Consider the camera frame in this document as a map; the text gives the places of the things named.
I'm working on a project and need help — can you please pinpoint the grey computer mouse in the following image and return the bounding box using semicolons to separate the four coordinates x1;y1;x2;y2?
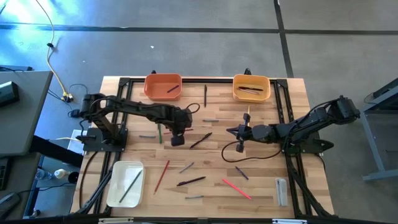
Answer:
0;192;21;218

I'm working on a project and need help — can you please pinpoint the thick black cable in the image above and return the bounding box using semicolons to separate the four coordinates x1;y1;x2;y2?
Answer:
78;151;100;210

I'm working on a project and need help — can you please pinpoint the white bottle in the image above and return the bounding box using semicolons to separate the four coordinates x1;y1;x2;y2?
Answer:
53;168;70;179

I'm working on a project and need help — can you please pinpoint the white cable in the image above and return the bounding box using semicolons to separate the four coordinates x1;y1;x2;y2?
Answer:
55;136;83;143

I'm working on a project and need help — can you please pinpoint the blue-grey metal table frame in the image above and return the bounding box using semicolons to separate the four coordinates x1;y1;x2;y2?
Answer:
360;77;398;183

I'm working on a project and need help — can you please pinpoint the white paper sheet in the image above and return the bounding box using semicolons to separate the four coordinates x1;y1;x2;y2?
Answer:
70;129;88;156

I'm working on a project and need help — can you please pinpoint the white plastic tray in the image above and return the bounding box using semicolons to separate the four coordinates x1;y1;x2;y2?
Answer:
106;160;146;208

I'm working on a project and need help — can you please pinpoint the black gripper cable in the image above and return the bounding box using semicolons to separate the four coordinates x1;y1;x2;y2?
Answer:
185;102;201;115
220;139;284;164

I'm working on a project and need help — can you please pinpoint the grey table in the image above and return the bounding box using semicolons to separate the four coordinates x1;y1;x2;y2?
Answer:
0;70;53;157

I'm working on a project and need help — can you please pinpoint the black flat bar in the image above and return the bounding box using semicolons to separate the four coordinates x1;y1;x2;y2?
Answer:
0;64;34;72

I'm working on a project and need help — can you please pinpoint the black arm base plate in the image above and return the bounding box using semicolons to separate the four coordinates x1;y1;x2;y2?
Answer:
82;126;129;153
280;132;335;156

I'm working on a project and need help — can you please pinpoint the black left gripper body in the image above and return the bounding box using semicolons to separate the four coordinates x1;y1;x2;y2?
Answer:
166;106;194;147

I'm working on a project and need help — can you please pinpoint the orange plastic bin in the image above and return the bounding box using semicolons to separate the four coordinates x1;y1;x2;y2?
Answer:
143;73;183;101

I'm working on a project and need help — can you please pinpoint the metal bracket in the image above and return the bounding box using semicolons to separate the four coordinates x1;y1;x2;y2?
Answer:
98;217;134;224
272;218;308;224

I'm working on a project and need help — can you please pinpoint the black table leg beam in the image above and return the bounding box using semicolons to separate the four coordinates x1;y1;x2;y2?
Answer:
29;135;84;169

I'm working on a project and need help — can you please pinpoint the green pencil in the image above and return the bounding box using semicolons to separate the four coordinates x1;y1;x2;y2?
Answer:
119;169;143;203

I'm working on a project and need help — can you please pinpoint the pink pencil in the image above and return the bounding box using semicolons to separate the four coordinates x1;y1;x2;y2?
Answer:
221;178;253;200

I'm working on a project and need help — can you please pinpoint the black box device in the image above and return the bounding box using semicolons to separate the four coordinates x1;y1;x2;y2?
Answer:
0;81;21;108

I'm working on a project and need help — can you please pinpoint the clear water bottle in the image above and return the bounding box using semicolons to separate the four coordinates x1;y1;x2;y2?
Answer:
34;167;53;181

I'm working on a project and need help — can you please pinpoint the black keyboard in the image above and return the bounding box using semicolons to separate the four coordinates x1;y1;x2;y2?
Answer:
0;157;12;191

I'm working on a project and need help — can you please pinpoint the thin black floor cable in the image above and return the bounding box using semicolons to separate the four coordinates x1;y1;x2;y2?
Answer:
46;83;90;106

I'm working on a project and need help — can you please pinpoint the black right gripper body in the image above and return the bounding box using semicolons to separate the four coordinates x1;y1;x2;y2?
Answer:
235;113;259;153

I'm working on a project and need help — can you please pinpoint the yellow floor cable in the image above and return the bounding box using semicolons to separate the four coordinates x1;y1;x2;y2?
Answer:
34;0;70;100

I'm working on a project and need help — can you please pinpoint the yellow plastic bin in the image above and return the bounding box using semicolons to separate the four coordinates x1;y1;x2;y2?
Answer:
232;73;272;103

